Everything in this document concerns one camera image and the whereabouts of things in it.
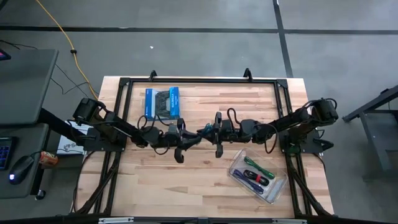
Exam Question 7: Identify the black computer mouse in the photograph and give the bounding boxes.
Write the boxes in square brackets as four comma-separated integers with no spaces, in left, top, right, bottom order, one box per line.
[7,154,35,185]

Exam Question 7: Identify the black metal stand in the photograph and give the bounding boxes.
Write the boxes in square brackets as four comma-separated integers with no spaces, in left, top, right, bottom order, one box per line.
[341,84,398,181]

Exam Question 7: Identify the silver metal bracket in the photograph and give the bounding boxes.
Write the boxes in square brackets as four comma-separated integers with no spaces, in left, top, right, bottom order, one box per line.
[272,217,307,224]
[98,217,134,224]

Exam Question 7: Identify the green braided cable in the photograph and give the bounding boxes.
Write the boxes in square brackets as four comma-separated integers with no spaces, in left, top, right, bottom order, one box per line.
[244,156,276,180]

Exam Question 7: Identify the black keyboard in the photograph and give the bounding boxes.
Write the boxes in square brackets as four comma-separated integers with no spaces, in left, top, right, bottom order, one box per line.
[0,136,18,171]

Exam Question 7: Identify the black aluminium table frame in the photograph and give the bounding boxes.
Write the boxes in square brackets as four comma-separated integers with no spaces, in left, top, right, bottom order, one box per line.
[70,67,335,224]

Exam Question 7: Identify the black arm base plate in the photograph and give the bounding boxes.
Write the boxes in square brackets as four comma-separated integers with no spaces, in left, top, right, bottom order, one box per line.
[83,127,127,152]
[278,129,335,156]

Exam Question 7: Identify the blue game controller box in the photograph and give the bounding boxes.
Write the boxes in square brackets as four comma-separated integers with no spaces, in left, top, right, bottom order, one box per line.
[144,86,181,121]

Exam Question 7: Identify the grey desk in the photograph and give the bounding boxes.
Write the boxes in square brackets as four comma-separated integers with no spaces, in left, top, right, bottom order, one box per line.
[0,48,60,200]

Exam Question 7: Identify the yellow extension cord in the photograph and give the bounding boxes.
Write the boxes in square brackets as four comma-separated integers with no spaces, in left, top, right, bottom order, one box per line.
[35,0,100,101]

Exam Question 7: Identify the orange can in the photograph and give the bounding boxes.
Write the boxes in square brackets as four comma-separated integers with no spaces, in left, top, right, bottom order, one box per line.
[39,151,60,166]

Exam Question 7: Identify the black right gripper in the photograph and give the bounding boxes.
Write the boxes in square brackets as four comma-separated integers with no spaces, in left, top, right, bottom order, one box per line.
[198,111,234,159]

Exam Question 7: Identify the clear plastic container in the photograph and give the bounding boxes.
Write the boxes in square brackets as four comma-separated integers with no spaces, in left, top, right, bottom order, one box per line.
[228,147,289,205]

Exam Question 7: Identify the thin black floor cable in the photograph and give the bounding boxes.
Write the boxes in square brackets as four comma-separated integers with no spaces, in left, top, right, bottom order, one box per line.
[0,39,98,106]

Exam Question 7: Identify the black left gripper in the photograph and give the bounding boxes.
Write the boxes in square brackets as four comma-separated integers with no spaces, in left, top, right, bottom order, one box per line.
[167,118,203,165]

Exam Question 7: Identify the black cable with red strap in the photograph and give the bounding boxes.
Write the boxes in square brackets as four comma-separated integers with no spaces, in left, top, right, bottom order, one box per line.
[243,169,270,187]

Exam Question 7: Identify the white printed sheet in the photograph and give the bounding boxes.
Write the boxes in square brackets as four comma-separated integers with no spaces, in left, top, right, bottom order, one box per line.
[56,121,90,156]

